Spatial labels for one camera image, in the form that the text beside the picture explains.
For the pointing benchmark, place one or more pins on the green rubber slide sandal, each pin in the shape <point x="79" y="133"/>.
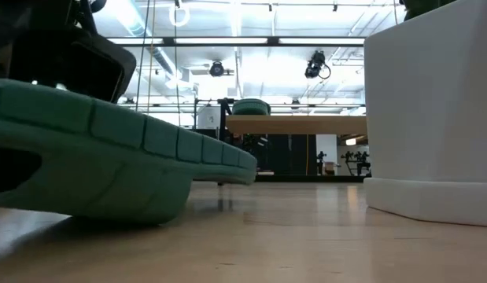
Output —
<point x="251" y="107"/>
<point x="109" y="165"/>

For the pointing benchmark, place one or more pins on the small background robot arm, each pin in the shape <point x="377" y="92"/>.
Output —
<point x="321" y="159"/>
<point x="359" y="159"/>

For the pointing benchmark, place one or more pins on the wooden shelf with black legs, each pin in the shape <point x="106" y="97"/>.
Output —
<point x="298" y="125"/>

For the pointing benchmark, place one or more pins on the thin black horizontal bar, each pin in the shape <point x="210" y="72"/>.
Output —
<point x="168" y="105"/>

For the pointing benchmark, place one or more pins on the thin black tube stand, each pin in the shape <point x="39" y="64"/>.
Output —
<point x="195" y="114"/>

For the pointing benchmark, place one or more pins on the white box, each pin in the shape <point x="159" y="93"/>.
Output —
<point x="208" y="118"/>

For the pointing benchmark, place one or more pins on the black overhead beam with lights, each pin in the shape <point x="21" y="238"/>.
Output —
<point x="272" y="40"/>

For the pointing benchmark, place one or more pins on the black cabinet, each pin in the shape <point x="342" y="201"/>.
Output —
<point x="290" y="155"/>

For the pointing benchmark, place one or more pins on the lit ceiling lamp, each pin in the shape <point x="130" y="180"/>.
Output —
<point x="350" y="141"/>

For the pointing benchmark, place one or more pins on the white plant pot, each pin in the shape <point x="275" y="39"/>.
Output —
<point x="424" y="118"/>

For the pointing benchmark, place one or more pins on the silver ventilation duct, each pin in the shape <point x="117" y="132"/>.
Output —
<point x="135" y="23"/>

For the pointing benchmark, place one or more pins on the black aluminium table frame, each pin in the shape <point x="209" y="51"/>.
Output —
<point x="306" y="178"/>

